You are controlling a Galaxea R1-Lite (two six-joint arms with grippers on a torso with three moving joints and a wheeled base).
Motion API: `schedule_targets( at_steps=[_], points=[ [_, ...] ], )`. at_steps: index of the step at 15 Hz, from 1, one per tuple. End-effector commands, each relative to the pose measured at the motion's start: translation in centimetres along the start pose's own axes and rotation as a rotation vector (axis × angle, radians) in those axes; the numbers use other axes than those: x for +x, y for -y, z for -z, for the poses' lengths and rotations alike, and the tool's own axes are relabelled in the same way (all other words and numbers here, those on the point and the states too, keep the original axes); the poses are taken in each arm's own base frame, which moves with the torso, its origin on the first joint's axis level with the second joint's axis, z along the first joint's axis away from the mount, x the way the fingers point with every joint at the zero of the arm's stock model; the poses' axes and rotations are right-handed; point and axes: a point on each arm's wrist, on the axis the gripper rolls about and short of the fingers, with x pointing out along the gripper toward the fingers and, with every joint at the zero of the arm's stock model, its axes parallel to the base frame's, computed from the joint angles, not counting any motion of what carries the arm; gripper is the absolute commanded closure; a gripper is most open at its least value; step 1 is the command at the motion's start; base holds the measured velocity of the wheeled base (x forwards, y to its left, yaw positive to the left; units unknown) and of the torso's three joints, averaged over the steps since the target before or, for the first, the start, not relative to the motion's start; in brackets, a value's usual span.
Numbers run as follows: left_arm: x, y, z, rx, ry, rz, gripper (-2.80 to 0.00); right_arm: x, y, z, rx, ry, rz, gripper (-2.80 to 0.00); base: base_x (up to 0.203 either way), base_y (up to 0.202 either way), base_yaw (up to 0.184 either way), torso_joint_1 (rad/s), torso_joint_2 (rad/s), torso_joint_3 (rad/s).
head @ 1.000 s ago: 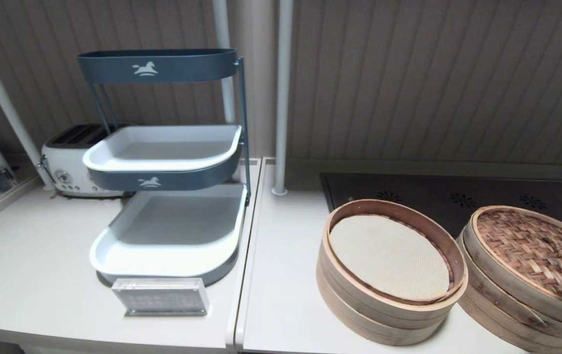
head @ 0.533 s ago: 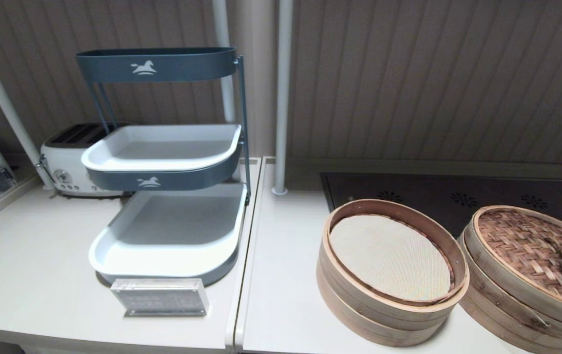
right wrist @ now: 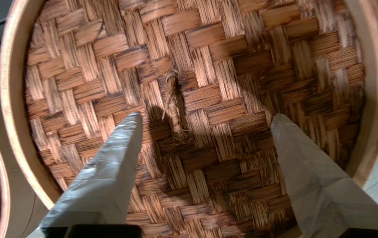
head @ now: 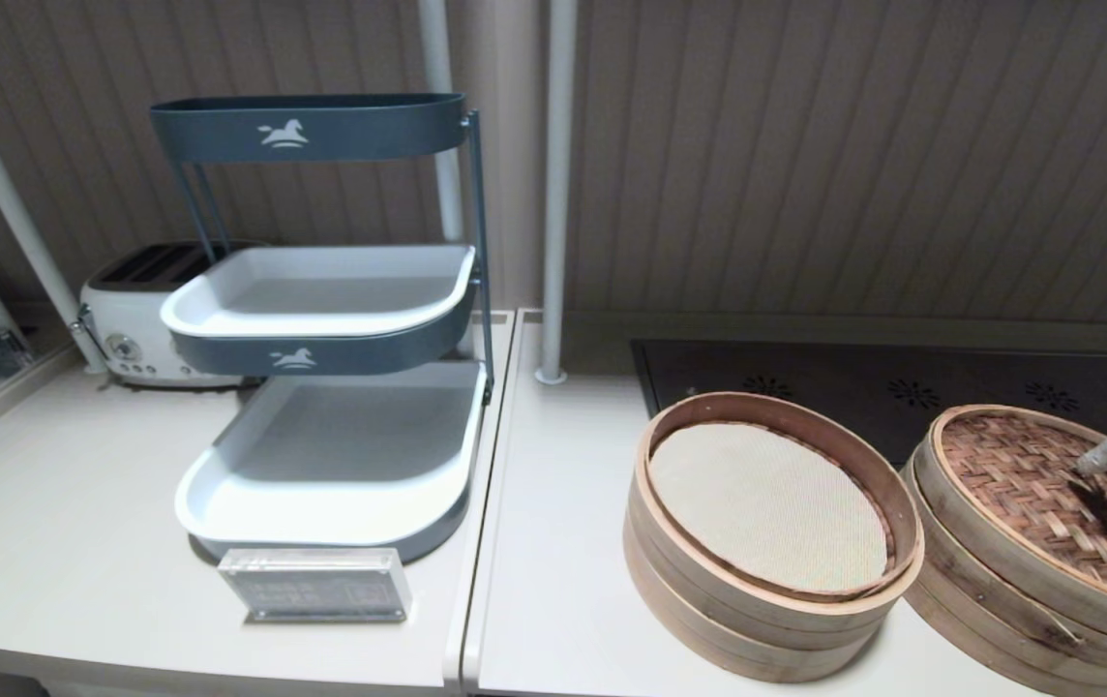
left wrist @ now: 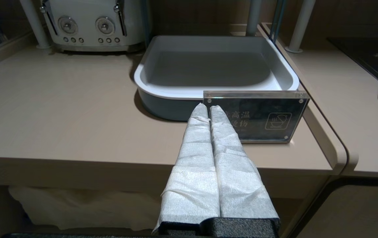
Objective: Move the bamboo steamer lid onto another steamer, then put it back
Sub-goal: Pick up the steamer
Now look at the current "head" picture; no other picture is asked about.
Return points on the woven bamboo steamer lid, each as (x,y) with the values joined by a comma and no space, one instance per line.
(1018,465)

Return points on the right bamboo steamer with lid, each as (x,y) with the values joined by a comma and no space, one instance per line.
(999,610)

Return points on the white mesh steamer liner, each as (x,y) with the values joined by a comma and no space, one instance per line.
(766,503)

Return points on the tall bamboo steamer basket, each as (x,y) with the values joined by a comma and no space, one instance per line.
(757,639)

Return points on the black glass induction cooktop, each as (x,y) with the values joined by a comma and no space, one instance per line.
(853,387)

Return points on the straight white pole with foot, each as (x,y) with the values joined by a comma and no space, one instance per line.
(558,194)

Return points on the white pole behind rack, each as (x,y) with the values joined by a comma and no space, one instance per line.
(437,48)

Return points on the large white-lined grey tray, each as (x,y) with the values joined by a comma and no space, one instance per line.
(321,455)

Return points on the clear acrylic sign holder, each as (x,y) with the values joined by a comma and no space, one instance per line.
(321,586)

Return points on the grey tray with horse logo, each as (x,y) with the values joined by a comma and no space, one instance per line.
(321,290)

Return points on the dark grey rack tray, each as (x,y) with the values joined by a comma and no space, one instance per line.
(370,131)

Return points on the white retro toaster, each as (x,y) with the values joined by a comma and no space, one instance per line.
(128,319)

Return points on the long slanted white pole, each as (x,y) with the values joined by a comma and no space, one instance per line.
(2,184)

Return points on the dark grey rack frame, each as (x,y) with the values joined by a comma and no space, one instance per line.
(480,242)

